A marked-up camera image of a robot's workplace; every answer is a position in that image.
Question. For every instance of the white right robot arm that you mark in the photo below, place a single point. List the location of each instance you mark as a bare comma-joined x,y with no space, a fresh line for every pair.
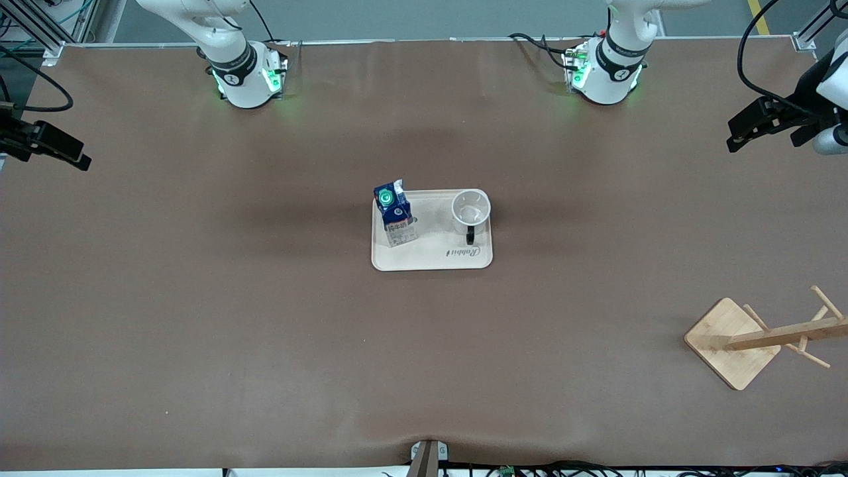
238,79

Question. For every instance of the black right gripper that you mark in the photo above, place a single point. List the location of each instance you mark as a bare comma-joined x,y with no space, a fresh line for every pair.
9,137

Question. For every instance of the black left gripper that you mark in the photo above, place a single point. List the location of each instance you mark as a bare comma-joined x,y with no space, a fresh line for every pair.
805,93

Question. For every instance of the blue milk carton green cap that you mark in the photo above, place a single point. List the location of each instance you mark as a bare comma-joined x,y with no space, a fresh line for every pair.
396,218

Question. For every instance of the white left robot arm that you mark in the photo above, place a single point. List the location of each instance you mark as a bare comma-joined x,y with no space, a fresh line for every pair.
609,73

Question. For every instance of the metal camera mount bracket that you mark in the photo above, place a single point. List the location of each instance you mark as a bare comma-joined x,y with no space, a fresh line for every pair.
429,457

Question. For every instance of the wooden mug rack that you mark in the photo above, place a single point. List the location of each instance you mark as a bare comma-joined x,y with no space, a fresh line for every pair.
729,344

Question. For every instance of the white rectangular tray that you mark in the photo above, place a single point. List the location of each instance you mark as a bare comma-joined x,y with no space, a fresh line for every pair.
437,255

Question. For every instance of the aluminium frame post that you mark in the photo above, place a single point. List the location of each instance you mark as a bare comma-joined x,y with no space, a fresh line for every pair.
805,40
53,52

